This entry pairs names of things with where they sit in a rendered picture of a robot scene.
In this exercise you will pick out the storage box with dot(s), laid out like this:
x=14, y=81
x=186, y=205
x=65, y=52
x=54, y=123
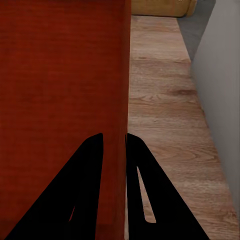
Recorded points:
x=64, y=77

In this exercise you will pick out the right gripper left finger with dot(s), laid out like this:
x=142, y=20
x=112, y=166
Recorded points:
x=67, y=208

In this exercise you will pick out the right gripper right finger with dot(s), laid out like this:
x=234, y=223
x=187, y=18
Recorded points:
x=174, y=220

